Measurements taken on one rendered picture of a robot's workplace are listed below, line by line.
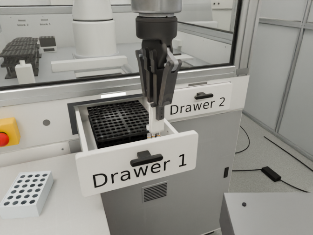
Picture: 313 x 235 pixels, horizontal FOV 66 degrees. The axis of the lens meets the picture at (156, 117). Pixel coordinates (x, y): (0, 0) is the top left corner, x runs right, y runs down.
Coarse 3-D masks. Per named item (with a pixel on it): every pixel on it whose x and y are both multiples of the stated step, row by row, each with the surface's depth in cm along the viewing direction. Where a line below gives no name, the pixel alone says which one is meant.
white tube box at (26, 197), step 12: (24, 180) 63; (36, 180) 64; (48, 180) 64; (12, 192) 60; (24, 192) 60; (36, 192) 60; (48, 192) 64; (0, 204) 56; (12, 204) 56; (24, 204) 56; (36, 204) 56; (12, 216) 57; (24, 216) 57; (36, 216) 57
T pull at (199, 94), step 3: (198, 93) 88; (201, 93) 88; (204, 93) 88; (210, 93) 88; (195, 96) 86; (198, 96) 86; (201, 96) 86; (204, 96) 86; (207, 96) 87; (210, 96) 87
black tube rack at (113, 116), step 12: (96, 108) 79; (108, 108) 80; (120, 108) 80; (132, 108) 80; (144, 108) 79; (96, 120) 71; (108, 120) 72; (120, 120) 71; (132, 120) 72; (144, 120) 71; (96, 132) 66; (108, 132) 65; (120, 132) 65; (96, 144) 65; (108, 144) 65; (120, 144) 66
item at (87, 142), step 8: (88, 104) 83; (96, 104) 84; (104, 104) 85; (144, 104) 88; (80, 112) 83; (80, 120) 73; (88, 120) 85; (80, 128) 68; (88, 128) 80; (168, 128) 70; (80, 136) 64; (88, 136) 76; (80, 144) 69; (88, 144) 72
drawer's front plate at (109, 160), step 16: (128, 144) 55; (144, 144) 55; (160, 144) 56; (176, 144) 58; (192, 144) 60; (80, 160) 51; (96, 160) 52; (112, 160) 54; (128, 160) 55; (176, 160) 60; (192, 160) 62; (80, 176) 52; (96, 176) 54; (144, 176) 59; (160, 176) 61; (96, 192) 56
